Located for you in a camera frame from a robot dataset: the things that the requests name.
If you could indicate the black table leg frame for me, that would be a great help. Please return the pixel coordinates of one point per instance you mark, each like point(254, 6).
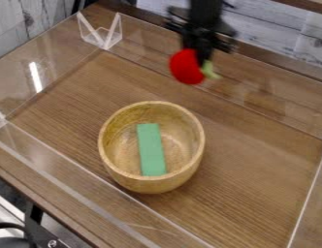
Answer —
point(42, 237)

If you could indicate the red plush strawberry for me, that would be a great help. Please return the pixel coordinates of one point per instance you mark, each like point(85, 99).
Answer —
point(187, 70)

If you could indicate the clear acrylic enclosure wall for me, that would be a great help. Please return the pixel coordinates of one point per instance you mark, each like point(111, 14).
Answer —
point(254, 196)

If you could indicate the wooden bowl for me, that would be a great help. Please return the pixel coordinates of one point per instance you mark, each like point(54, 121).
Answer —
point(183, 138)

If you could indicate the clear acrylic corner bracket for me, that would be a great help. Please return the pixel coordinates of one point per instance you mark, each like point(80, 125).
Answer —
point(104, 38)

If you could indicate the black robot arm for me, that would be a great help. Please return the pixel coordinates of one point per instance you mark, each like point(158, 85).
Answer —
point(204, 31)

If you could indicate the green rectangular block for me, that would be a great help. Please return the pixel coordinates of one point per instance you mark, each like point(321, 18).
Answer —
point(154, 165)

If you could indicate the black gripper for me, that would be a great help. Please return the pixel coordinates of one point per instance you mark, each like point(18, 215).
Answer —
point(203, 29)

